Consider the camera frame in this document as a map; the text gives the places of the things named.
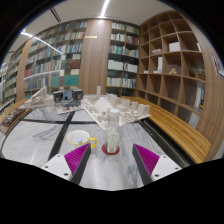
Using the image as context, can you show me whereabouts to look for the dark house architecture model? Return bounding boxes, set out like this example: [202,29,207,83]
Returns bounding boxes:
[53,88,84,115]

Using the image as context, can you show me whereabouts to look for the curved wooden slat bench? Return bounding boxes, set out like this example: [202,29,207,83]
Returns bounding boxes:
[121,95,213,164]

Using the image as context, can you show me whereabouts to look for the long ceiling strip light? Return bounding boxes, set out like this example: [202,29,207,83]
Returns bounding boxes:
[99,0,112,18]
[20,30,64,56]

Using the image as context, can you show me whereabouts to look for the clear plastic bottle white cap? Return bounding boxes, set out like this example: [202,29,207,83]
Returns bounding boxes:
[105,108,121,155]

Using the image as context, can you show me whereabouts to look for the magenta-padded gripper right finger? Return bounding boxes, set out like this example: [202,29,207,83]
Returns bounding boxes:
[132,143,183,186]

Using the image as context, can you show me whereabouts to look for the tall bookshelf full of books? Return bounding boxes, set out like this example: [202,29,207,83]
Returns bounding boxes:
[105,20,140,98]
[3,20,88,99]

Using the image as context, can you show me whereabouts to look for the white cup yellow rim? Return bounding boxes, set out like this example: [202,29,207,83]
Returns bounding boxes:
[65,129,98,150]

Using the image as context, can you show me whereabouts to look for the brown model on wooden board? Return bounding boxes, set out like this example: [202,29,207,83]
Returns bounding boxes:
[0,108,31,134]

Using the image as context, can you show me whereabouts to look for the wooden cubby shelf unit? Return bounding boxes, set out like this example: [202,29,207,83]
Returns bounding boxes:
[135,9,224,134]

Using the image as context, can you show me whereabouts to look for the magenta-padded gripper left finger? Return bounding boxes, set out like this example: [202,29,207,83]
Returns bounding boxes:
[41,142,92,186]

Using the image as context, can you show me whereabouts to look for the flat round red coaster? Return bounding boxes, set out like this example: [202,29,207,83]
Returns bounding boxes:
[101,142,121,156]

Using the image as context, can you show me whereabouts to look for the white building architecture model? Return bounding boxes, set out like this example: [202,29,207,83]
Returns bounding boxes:
[21,85,56,109]

